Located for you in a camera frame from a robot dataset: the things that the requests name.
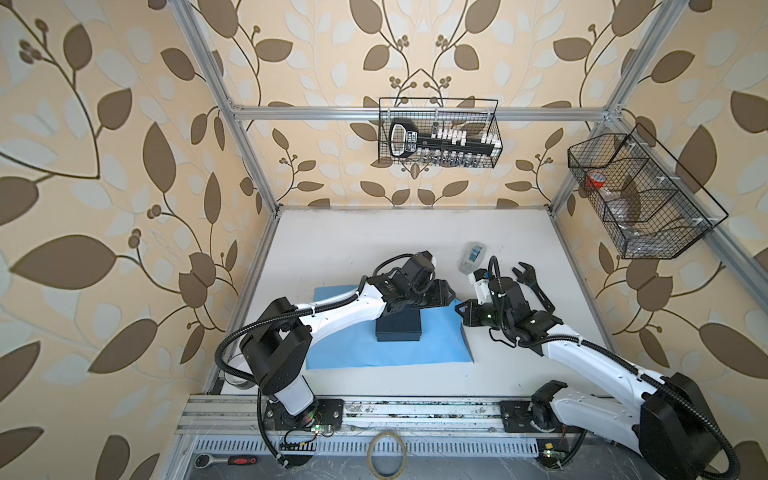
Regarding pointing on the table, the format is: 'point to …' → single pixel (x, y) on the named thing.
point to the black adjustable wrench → (529, 277)
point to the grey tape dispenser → (472, 256)
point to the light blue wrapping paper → (442, 340)
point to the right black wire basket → (650, 207)
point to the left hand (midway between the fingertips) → (455, 295)
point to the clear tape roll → (369, 462)
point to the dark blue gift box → (402, 325)
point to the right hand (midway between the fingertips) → (456, 311)
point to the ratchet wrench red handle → (207, 460)
